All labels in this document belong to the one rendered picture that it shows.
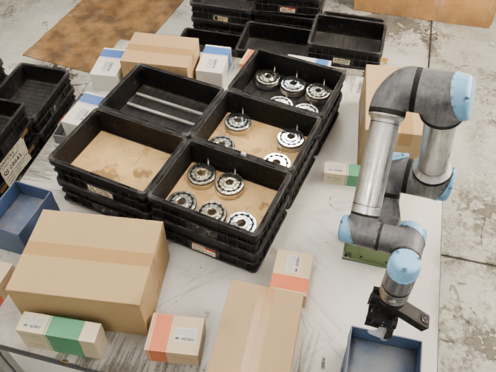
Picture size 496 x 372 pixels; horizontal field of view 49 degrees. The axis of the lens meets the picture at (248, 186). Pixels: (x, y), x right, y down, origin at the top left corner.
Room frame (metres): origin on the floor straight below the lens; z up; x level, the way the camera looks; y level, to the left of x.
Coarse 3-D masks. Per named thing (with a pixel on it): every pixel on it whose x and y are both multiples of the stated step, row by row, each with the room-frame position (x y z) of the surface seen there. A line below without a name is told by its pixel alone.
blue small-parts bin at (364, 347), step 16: (352, 336) 0.70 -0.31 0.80; (368, 336) 0.69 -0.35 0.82; (400, 336) 0.68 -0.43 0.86; (352, 352) 0.66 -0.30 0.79; (368, 352) 0.66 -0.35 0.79; (384, 352) 0.66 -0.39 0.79; (400, 352) 0.66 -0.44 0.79; (416, 352) 0.65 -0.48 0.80; (352, 368) 0.61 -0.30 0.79; (368, 368) 0.61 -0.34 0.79; (384, 368) 0.61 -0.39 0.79; (400, 368) 0.61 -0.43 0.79; (416, 368) 0.60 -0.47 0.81
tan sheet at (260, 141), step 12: (252, 120) 1.60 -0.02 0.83; (216, 132) 1.53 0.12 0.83; (252, 132) 1.53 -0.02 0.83; (264, 132) 1.53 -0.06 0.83; (276, 132) 1.53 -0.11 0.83; (240, 144) 1.46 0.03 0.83; (252, 144) 1.46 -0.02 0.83; (264, 144) 1.47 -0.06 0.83; (276, 144) 1.47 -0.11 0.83; (264, 156) 1.40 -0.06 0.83; (288, 156) 1.40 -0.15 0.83
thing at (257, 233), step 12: (204, 144) 1.37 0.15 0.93; (240, 156) 1.30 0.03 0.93; (168, 168) 1.25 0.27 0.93; (276, 168) 1.25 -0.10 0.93; (156, 180) 1.19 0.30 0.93; (288, 180) 1.20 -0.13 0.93; (168, 204) 1.09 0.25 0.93; (276, 204) 1.10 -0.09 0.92; (192, 216) 1.06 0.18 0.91; (204, 216) 1.04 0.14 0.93; (264, 216) 1.04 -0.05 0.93; (228, 228) 1.00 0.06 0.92; (240, 228) 1.00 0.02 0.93; (252, 240) 0.97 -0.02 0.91
